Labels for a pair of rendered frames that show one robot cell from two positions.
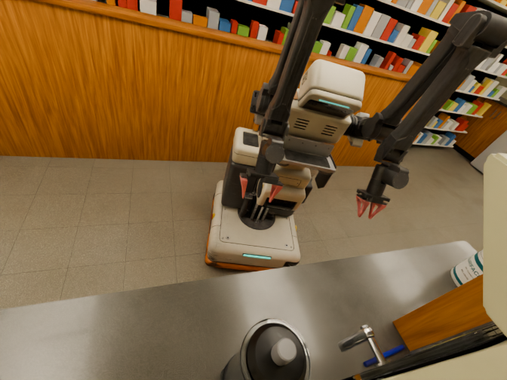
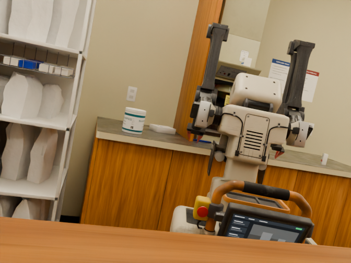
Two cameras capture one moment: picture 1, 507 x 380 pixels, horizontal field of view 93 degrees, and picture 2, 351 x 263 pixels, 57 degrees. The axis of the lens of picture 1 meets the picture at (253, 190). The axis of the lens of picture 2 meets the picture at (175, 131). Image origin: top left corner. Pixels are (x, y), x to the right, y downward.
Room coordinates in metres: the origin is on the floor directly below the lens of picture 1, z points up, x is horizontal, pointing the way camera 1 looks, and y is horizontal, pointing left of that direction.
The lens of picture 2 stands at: (2.49, -0.08, 1.24)
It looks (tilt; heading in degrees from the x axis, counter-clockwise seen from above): 7 degrees down; 195
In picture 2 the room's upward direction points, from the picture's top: 12 degrees clockwise
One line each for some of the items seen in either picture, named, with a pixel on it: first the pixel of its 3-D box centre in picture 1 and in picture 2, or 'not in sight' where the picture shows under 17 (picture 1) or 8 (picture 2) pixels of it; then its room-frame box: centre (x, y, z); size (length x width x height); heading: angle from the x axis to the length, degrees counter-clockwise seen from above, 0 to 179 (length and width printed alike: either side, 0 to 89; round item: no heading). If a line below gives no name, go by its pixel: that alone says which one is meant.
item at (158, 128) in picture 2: not in sight; (162, 129); (0.25, -0.77, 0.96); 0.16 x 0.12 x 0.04; 138
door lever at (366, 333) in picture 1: (361, 350); not in sight; (0.17, -0.26, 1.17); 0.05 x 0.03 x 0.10; 29
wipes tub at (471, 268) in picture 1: (486, 274); (133, 120); (0.62, -0.85, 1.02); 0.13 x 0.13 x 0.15
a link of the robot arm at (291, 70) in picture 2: (295, 65); (291, 84); (0.71, 0.01, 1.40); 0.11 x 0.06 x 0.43; 105
